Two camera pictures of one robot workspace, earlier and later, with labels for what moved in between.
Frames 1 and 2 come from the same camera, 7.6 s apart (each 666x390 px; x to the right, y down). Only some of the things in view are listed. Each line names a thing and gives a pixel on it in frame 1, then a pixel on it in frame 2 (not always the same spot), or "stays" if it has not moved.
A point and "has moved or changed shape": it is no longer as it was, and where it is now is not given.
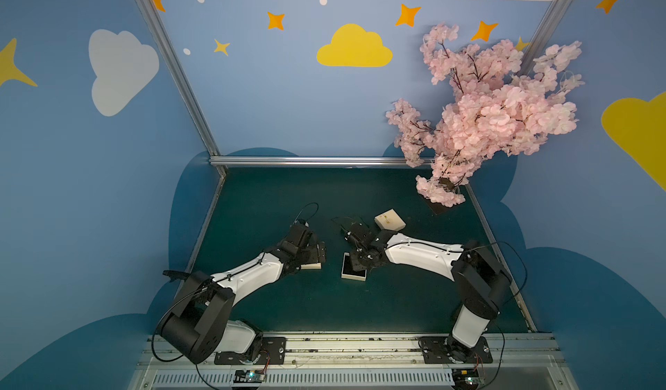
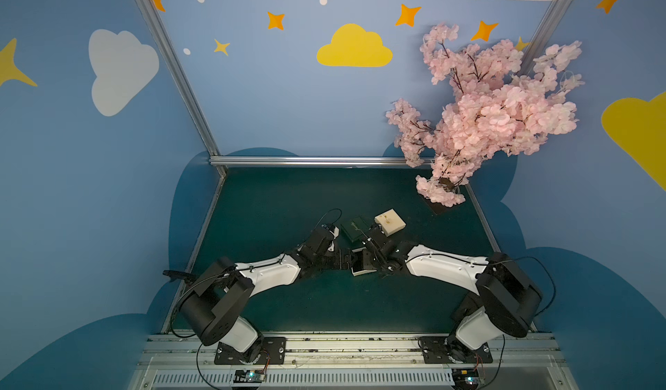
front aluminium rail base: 530,360 stays
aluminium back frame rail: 312,162 stays
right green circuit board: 466,379 stays
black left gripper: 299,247 -> 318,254
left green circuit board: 249,376 stays
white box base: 348,270 has moved or changed shape
